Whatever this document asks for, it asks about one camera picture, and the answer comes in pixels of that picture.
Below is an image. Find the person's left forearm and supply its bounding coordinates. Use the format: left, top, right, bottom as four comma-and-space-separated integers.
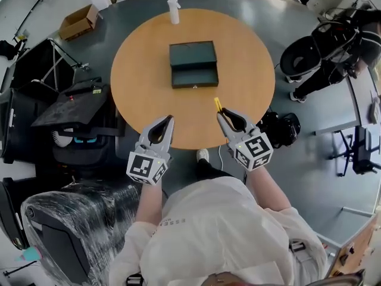
135, 181, 164, 229

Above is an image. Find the person's black trouser leg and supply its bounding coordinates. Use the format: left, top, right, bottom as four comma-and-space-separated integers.
195, 158, 236, 182

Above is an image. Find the black fabric light panel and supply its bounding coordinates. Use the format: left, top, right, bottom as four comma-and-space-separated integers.
8, 38, 77, 91

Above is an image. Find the open cardboard box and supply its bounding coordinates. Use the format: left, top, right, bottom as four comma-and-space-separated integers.
58, 4, 99, 42

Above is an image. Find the teal plastic piece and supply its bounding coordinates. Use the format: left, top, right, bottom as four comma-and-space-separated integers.
14, 245, 41, 263

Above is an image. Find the grey desk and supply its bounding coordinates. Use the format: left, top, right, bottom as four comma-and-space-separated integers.
315, 67, 381, 135

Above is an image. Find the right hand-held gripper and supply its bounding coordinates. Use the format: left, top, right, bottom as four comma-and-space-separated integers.
216, 108, 274, 172

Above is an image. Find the plastic-wrapped black machine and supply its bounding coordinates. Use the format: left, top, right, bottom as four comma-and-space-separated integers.
20, 177, 142, 286

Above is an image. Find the wooden board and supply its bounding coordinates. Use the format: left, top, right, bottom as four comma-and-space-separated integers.
324, 213, 381, 279

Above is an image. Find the white dispenser bottle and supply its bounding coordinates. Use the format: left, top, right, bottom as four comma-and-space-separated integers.
167, 0, 182, 25

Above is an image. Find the grey harness strap buckle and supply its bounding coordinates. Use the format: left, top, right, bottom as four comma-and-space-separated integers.
126, 274, 145, 286
288, 239, 309, 254

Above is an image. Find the silver light stand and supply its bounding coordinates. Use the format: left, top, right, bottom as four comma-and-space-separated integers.
41, 39, 90, 91

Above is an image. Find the black cabinet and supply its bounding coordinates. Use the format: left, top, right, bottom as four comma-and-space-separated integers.
0, 88, 33, 165

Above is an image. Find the black round seat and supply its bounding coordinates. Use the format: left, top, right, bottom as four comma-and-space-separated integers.
279, 36, 322, 79

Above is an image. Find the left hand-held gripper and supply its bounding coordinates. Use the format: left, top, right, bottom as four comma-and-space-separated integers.
126, 115, 176, 186

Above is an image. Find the dark green drawer box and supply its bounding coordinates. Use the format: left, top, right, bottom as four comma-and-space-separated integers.
168, 40, 220, 89

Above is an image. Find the black office chair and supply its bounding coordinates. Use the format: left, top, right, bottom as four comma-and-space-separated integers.
329, 126, 380, 178

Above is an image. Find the person's white shirt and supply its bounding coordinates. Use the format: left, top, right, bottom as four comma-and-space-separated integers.
109, 176, 328, 286

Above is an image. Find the person's right forearm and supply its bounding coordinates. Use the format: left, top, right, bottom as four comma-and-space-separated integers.
246, 167, 292, 214

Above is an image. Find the black bag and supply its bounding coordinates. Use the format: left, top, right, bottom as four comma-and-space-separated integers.
256, 109, 301, 149

